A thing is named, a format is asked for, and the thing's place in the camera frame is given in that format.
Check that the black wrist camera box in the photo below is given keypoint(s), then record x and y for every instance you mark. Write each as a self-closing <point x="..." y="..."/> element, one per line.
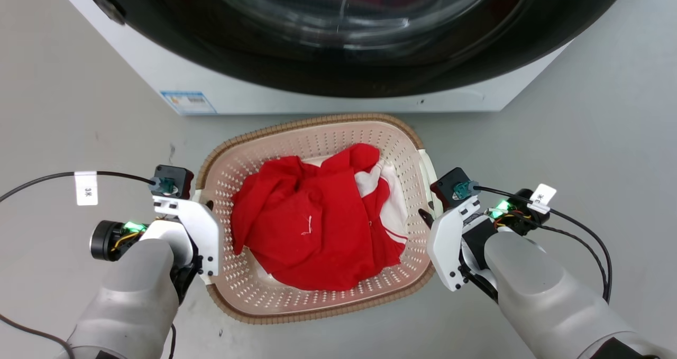
<point x="449" y="184"/>
<point x="177" y="179"/>

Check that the white garment with red trim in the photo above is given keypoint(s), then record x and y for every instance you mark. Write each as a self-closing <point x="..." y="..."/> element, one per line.
<point x="394" y="205"/>

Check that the pink perforated laundry basket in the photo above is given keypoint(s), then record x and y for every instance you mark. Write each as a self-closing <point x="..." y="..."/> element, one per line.
<point x="317" y="137"/>

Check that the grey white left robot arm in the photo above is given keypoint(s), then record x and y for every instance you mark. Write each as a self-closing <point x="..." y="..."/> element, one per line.
<point x="137" y="295"/>

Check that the white washing machine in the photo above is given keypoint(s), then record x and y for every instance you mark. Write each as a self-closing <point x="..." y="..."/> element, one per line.
<point x="132" y="57"/>

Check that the black round washer door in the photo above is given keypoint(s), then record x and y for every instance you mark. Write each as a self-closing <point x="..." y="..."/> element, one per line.
<point x="476" y="47"/>

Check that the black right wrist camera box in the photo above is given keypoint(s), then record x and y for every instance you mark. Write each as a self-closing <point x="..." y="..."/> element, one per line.
<point x="449" y="184"/>

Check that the blue white energy label sticker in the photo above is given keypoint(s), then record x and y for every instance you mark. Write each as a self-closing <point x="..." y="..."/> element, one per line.
<point x="189" y="102"/>

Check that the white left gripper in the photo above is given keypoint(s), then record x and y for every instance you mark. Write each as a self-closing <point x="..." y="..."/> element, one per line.
<point x="203" y="232"/>

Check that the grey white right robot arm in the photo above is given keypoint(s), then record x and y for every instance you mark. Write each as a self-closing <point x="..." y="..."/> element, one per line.
<point x="545" y="290"/>

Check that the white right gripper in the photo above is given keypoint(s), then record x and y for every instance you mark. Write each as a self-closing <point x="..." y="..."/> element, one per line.
<point x="444" y="242"/>

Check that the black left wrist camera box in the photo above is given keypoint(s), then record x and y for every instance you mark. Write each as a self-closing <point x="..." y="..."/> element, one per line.
<point x="177" y="179"/>

